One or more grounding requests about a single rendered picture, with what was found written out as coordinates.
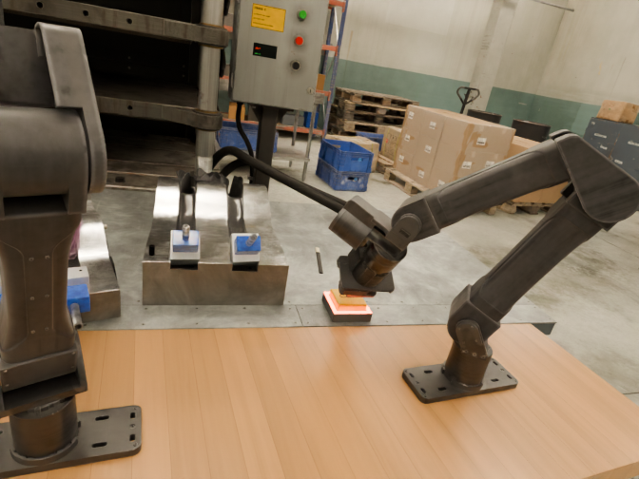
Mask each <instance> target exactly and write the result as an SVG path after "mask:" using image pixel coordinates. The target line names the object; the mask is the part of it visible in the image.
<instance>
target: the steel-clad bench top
mask: <svg viewBox="0 0 639 479"><path fill-rule="evenodd" d="M155 199H156V193H153V192H140V191H126V190H113V189H104V191H103V192H102V193H91V200H92V204H93V207H94V209H95V211H97V212H98V213H99V214H100V216H101V218H102V222H103V224H106V225H107V229H104V230H105V235H106V241H107V246H108V251H109V256H110V257H112V259H113V262H114V266H115V271H116V277H117V281H118V284H119V287H120V292H121V316H120V317H114V318H109V319H103V320H97V321H91V322H86V323H83V328H82V329H81V330H77V331H119V330H176V329H233V328H290V327H302V326H303V327H347V326H404V325H447V323H448V317H449V313H450V308H451V303H452V301H453V299H454V298H455V297H456V296H457V295H458V294H459V293H460V292H461V291H462V290H463V289H464V288H465V287H466V286H467V285H468V284H469V283H470V284H471V285H472V286H473V285H474V284H475V283H476V282H477V281H478V280H479V279H480V278H481V277H483V276H485V275H486V274H487V273H488V272H490V271H491V269H490V268H489V267H487V266H486V265H485V264H484V263H482V262H481V261H480V260H479V259H477V258H476V257H474V256H473V255H472V254H471V253H469V252H468V251H467V250H466V249H464V248H463V247H462V246H461V245H459V244H458V243H457V242H456V241H454V240H453V239H452V238H450V237H449V236H448V235H446V234H445V233H444V232H443V231H440V233H438V234H436V235H433V236H430V237H429V238H426V239H422V240H419V241H415V242H410V244H409V245H408V246H407V255H406V257H405V258H404V259H403V260H402V261H401V262H400V263H399V264H398V265H397V266H396V267H395V268H394V269H393V270H392V274H393V280H394V285H395V291H393V292H392V293H391V294H390V293H389V292H377V294H376V295H375V296H374V297H364V298H363V299H364V300H365V302H366V304H367V306H368V308H369V309H370V311H371V312H372V317H371V321H370V322H332V320H331V318H330V316H329V314H328V312H327V310H326V308H325V306H324V304H323V302H322V295H323V293H324V292H330V290H331V289H338V288H339V268H338V266H337V259H338V258H339V256H348V254H349V252H350V251H351V250H352V247H351V246H350V245H349V244H347V243H346V242H345V241H343V240H342V239H341V238H339V237H338V236H337V235H336V234H334V233H333V232H332V231H331V230H329V229H328V227H329V225H330V224H331V222H332V221H333V219H334V218H335V217H336V215H337V214H338V213H336V212H334V211H332V210H331V209H329V208H327V207H325V206H323V205H321V204H310V203H296V202H283V201H269V205H270V215H271V222H272V227H273V230H274V231H275V235H276V237H277V239H278V241H279V243H280V245H281V247H282V250H283V252H284V254H285V256H286V259H287V261H288V264H289V270H288V277H287V282H286V289H285V295H284V302H283V305H143V258H144V254H145V247H146V243H147V240H148V236H149V233H150V229H151V225H152V222H153V215H154V207H155ZM316 247H318V248H319V252H320V258H321V264H322V270H323V274H320V273H319V267H318V261H317V254H316ZM500 322H501V324H518V323H531V324H548V323H557V322H556V321H555V320H554V319H553V318H551V317H550V316H549V315H547V314H546V313H545V312H544V311H542V310H541V309H540V308H539V307H537V306H536V305H535V304H534V303H532V302H531V301H530V300H528V299H527V298H526V297H524V296H523V297H522V298H521V299H519V300H518V301H517V302H516V303H515V305H514V306H513V307H512V309H511V310H510V311H509V312H508V313H507V314H506V315H505V316H504V317H503V318H502V319H501V320H500Z"/></svg>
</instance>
